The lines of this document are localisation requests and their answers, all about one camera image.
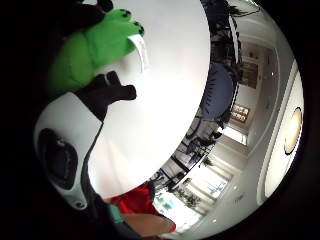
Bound brown wooden door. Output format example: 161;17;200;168
240;60;260;90

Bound framed wall pictures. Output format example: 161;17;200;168
229;103;251;124

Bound round ceiling lamp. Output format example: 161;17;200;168
283;106;304;156

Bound green potted plant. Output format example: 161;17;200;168
173;184;203;209

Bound blue chair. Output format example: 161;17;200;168
198;62;237;121

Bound green soft toy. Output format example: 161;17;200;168
46;8;150;98

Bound the person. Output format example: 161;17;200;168
105;181;178;239

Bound black equipment stand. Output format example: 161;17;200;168
201;0;243;66

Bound black and white panda soft toy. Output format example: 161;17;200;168
33;70;138;211

